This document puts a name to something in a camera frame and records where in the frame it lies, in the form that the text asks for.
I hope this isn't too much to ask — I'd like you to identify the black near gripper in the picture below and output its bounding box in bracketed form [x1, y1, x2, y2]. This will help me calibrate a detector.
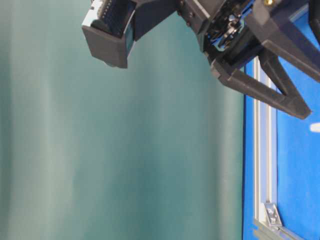
[176, 0, 320, 119]

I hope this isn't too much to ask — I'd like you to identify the aluminium extrusion frame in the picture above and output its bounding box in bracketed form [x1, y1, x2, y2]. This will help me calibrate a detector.
[252, 2, 311, 240]

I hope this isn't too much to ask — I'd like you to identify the metal corner bracket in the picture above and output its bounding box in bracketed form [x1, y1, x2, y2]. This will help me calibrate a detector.
[264, 202, 283, 228]

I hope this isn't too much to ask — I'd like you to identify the black near wrist camera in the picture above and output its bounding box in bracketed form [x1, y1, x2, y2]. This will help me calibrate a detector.
[81, 0, 177, 69]

